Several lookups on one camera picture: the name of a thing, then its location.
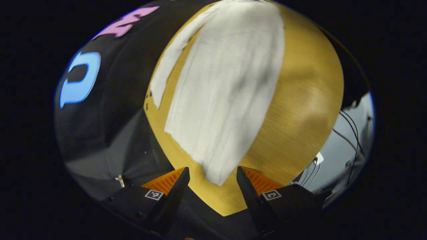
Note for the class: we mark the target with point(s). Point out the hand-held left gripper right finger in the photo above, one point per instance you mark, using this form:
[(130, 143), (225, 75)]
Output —
[(253, 200)]

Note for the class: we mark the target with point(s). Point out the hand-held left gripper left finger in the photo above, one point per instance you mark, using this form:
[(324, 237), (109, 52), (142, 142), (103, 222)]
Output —
[(173, 200)]

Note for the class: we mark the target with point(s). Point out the white jeans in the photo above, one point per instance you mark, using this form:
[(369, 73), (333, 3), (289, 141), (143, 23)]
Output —
[(227, 100)]

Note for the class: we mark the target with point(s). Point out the silver metal clip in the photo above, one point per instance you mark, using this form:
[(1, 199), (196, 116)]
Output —
[(120, 181)]

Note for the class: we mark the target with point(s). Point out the black backdrop cloth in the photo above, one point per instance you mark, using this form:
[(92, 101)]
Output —
[(113, 133)]

